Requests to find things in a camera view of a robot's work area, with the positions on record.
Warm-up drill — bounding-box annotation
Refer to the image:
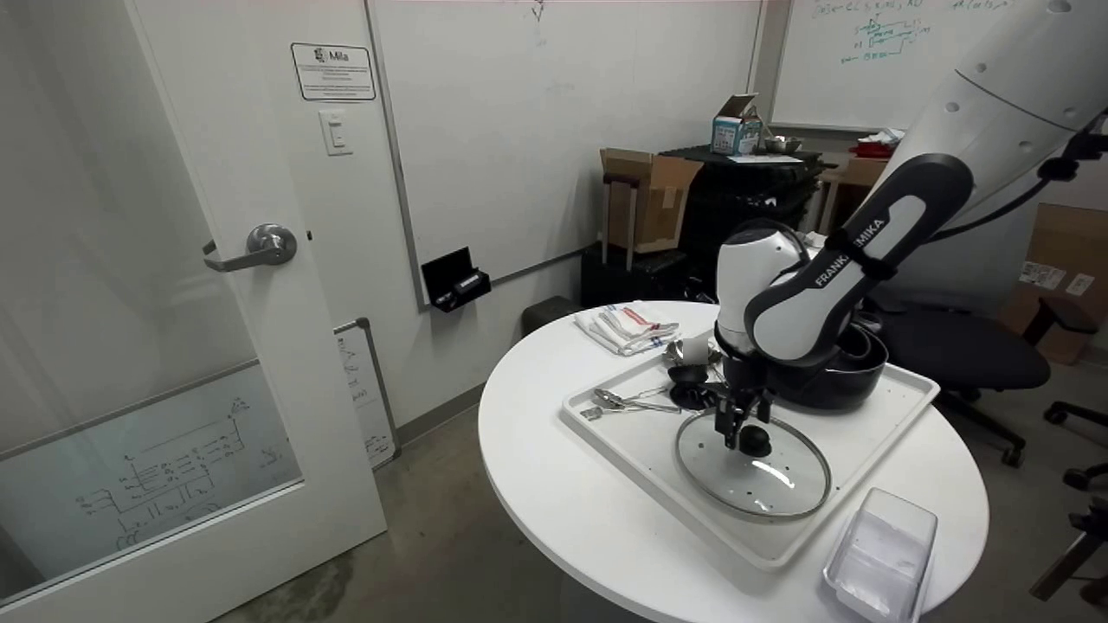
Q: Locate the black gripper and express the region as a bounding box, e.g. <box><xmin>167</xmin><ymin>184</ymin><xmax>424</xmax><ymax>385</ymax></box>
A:
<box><xmin>717</xmin><ymin>355</ymin><xmax>767</xmax><ymax>432</ymax></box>

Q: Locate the glass pot lid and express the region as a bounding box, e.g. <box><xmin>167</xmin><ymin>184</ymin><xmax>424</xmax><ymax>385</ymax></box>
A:
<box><xmin>675</xmin><ymin>417</ymin><xmax>831</xmax><ymax>523</ymax></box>

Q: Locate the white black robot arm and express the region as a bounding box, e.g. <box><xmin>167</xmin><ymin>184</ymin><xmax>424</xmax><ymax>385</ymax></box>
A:
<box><xmin>714</xmin><ymin>0</ymin><xmax>1108</xmax><ymax>440</ymax></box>

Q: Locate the white plastic tray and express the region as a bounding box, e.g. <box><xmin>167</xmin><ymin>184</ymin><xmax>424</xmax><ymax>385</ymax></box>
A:
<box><xmin>560</xmin><ymin>355</ymin><xmax>939</xmax><ymax>570</ymax></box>

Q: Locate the white folded cloth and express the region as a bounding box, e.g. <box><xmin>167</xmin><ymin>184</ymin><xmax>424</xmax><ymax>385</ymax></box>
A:
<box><xmin>574</xmin><ymin>306</ymin><xmax>675</xmax><ymax>355</ymax></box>

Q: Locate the metal spoon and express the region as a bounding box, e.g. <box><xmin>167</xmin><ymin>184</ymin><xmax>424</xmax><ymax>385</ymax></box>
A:
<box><xmin>582</xmin><ymin>387</ymin><xmax>682</xmax><ymax>420</ymax></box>

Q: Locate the round white table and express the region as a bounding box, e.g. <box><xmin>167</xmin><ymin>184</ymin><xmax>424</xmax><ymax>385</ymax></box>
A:
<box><xmin>477</xmin><ymin>312</ymin><xmax>991</xmax><ymax>623</ymax></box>

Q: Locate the clear plastic container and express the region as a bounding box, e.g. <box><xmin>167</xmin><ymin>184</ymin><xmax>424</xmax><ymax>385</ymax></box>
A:
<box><xmin>823</xmin><ymin>487</ymin><xmax>939</xmax><ymax>623</ymax></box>

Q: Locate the black trash bin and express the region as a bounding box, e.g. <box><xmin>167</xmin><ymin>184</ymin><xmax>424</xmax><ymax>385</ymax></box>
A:
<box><xmin>519</xmin><ymin>297</ymin><xmax>574</xmax><ymax>336</ymax></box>

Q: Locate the cardboard box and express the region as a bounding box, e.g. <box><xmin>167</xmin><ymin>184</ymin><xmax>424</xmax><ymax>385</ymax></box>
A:
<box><xmin>600</xmin><ymin>148</ymin><xmax>698</xmax><ymax>252</ymax></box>

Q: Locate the black office chair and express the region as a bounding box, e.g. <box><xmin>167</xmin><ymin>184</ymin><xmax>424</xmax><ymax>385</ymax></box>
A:
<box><xmin>867</xmin><ymin>292</ymin><xmax>1095</xmax><ymax>467</ymax></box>

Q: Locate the black marker holder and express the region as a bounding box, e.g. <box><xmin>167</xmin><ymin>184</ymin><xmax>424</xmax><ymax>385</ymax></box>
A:
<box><xmin>424</xmin><ymin>246</ymin><xmax>490</xmax><ymax>312</ymax></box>

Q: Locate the black pot with handle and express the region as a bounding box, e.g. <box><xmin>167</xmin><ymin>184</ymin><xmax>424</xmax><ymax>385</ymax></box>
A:
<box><xmin>669</xmin><ymin>321</ymin><xmax>894</xmax><ymax>411</ymax></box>

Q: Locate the wall whiteboard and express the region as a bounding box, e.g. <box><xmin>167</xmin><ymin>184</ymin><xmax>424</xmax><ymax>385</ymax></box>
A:
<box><xmin>362</xmin><ymin>0</ymin><xmax>764</xmax><ymax>283</ymax></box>

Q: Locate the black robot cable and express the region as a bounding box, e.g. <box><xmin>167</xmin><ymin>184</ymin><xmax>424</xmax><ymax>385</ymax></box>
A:
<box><xmin>929</xmin><ymin>113</ymin><xmax>1108</xmax><ymax>246</ymax></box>

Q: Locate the white door with handle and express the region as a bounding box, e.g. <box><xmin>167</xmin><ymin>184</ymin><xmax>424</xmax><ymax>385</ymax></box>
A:
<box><xmin>0</xmin><ymin>0</ymin><xmax>385</xmax><ymax>623</ymax></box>

